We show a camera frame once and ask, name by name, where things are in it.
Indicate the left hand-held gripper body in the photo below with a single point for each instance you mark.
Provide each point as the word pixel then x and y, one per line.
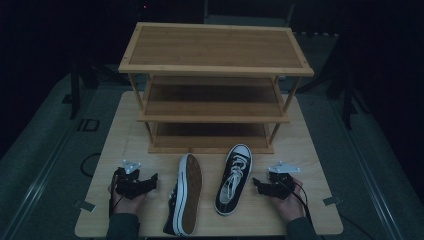
pixel 128 185

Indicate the three-tier wooden shoe rack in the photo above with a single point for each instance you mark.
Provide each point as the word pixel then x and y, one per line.
pixel 213 46

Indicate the black sneaker with white laces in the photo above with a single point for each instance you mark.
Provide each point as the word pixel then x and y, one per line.
pixel 242 154

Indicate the grey tape piece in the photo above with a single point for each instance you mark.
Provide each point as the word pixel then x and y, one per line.
pixel 87 206
pixel 332 200

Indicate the black metal stand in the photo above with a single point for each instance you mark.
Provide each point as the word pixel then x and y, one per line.
pixel 75 96

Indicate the person's left hand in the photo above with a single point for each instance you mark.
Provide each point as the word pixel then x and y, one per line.
pixel 128 205

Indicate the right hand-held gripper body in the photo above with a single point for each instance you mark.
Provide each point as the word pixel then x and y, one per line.
pixel 280 186

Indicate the black tripod stand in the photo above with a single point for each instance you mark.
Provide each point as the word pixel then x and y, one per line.
pixel 346 100

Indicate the person's right hand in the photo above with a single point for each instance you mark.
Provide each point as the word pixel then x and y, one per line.
pixel 288 208

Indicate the black sneaker with brown sole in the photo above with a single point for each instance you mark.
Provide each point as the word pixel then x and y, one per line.
pixel 192 193

